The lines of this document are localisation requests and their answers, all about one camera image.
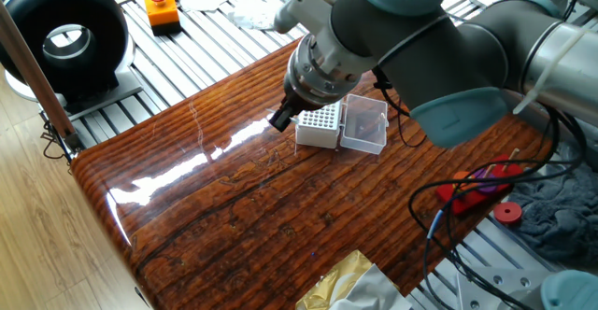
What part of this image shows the purple toy ring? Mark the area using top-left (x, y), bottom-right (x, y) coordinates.
top-left (471, 167), bottom-right (501, 196)

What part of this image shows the clear plastic holder lid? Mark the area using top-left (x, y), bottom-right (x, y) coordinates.
top-left (339, 93), bottom-right (391, 156)

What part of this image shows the black round ring device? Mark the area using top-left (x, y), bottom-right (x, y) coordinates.
top-left (0, 0), bottom-right (144, 116)

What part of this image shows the grey cloth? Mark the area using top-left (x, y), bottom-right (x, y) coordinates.
top-left (506, 141), bottom-right (598, 270)

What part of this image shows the red toy ring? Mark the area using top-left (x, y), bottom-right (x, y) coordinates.
top-left (492, 201), bottom-right (524, 226)

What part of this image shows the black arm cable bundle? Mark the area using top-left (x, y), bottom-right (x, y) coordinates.
top-left (371, 66), bottom-right (588, 310)

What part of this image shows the red ring stacking toy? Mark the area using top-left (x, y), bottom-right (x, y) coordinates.
top-left (436, 148), bottom-right (524, 216)

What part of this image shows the gold foil bag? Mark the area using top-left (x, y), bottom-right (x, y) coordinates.
top-left (294, 248), bottom-right (376, 310)

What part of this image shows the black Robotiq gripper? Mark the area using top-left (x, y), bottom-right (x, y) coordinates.
top-left (268, 83), bottom-right (323, 134)

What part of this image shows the white crumpled cloth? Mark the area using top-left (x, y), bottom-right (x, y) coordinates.
top-left (227, 0), bottom-right (281, 33)

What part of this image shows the orange emergency stop button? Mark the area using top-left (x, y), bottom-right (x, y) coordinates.
top-left (143, 0), bottom-right (183, 37)

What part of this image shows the orange toy ring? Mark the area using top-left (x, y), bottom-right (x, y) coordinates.
top-left (451, 169), bottom-right (476, 192)

